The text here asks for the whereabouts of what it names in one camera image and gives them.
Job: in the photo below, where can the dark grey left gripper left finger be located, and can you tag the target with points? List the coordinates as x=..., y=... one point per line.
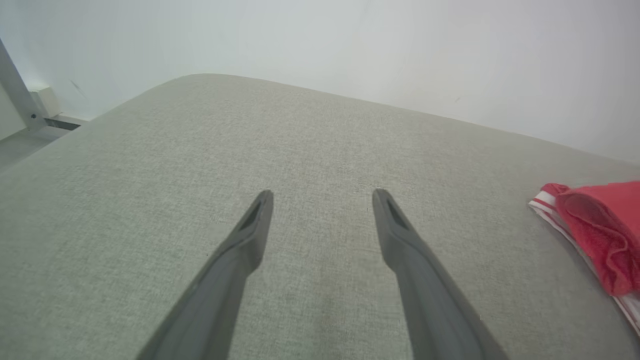
x=225, y=290

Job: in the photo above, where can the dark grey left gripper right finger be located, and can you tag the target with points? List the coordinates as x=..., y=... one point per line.
x=430, y=300

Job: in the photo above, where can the small white wall box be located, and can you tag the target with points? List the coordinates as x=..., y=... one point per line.
x=46, y=101

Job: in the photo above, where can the red Bulls 23 jersey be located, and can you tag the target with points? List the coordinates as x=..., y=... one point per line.
x=600, y=225

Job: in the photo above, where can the grey metal post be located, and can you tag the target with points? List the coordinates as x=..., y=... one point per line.
x=17, y=90

